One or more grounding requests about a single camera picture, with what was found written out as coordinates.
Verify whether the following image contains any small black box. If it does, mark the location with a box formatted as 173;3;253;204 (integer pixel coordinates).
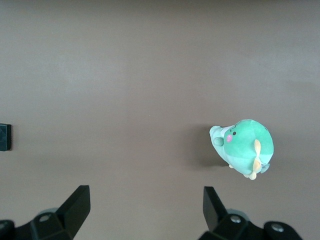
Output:
0;122;12;152

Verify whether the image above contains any green plush dinosaur toy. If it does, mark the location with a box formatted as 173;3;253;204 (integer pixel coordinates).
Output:
209;119;275;181

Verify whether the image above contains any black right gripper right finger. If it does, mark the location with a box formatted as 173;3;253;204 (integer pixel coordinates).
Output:
198;186;303;240

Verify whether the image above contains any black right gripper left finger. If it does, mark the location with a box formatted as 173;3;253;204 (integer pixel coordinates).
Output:
14;185;91;240

